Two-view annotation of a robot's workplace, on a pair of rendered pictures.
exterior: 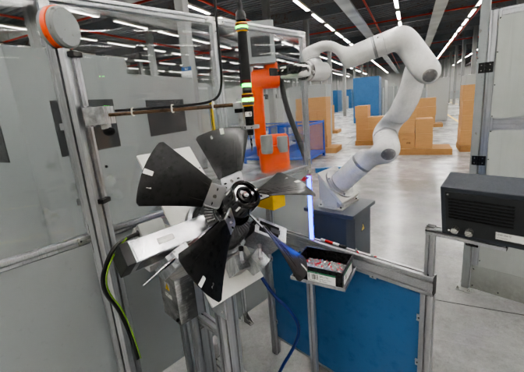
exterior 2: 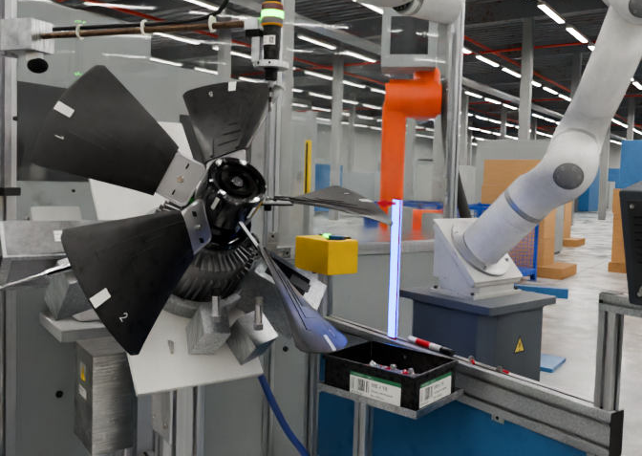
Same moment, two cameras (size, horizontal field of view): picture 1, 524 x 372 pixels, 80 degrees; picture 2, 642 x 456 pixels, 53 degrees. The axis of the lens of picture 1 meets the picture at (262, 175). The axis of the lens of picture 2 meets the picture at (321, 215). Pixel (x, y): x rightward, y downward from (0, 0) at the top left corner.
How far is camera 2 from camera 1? 0.42 m
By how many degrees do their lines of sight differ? 13
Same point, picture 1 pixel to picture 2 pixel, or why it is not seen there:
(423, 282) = (592, 424)
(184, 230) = not seen: hidden behind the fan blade
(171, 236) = not seen: hidden behind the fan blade
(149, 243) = (36, 234)
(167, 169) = (98, 111)
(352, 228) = (491, 339)
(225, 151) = (227, 118)
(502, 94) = not seen: outside the picture
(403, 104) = (601, 71)
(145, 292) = (59, 407)
